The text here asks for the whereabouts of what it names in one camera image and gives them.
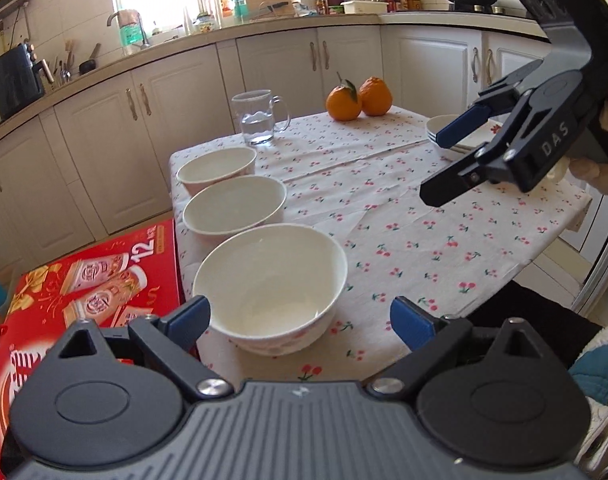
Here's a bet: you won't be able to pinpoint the white plate with fruit print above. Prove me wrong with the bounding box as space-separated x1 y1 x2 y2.
425 112 510 154

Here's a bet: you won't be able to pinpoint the large white bowl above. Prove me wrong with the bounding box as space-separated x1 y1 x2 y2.
192 223 348 356

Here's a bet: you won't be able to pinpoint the white kitchen cabinets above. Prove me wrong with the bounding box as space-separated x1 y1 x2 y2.
0 24 549 271

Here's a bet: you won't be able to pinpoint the person right hand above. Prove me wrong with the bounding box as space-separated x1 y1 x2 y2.
569 100 608 195

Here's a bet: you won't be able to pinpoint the red drink carton box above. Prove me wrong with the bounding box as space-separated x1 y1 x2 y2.
0 220 182 478

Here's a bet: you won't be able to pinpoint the orange without leaf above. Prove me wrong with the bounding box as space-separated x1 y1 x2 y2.
358 77 393 117

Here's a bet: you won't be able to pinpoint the cherry print tablecloth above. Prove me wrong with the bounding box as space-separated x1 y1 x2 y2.
197 107 590 382

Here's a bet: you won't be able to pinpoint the orange with green leaf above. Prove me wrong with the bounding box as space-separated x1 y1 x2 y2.
325 75 362 122

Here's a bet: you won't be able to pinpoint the white tray on counter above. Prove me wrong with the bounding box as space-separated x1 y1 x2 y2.
342 0 387 15

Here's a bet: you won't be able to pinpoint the glass water pitcher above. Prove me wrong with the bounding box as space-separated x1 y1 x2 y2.
231 89 291 146

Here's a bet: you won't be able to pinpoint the wooden cutting board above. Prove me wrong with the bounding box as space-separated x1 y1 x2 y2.
246 0 295 20

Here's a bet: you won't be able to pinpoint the small floral white bowl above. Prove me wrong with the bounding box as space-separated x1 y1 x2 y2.
176 146 257 196

